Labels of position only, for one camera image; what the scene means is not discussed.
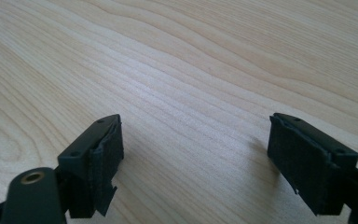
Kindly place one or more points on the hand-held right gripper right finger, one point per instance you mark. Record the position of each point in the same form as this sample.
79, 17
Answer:
304, 161

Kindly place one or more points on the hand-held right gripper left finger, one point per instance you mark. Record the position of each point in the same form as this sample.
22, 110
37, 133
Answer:
84, 161

